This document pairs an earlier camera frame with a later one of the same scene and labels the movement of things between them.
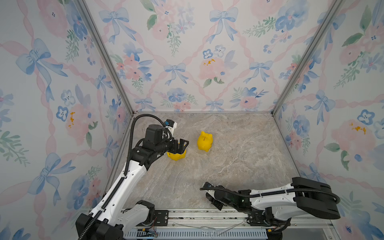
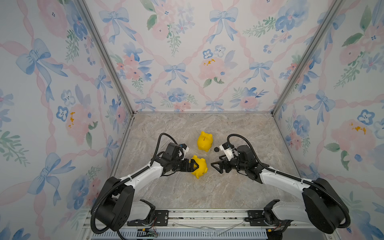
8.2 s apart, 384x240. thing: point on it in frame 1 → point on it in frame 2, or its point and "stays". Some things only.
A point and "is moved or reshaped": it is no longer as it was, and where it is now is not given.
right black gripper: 213,201 → 225,161
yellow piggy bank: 176,156 is moved or reshaped
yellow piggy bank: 205,141 stays
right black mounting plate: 265,218 stays
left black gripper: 175,149 → 185,167
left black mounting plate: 162,219 stays
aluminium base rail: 224,224 stays
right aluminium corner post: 333,10 stays
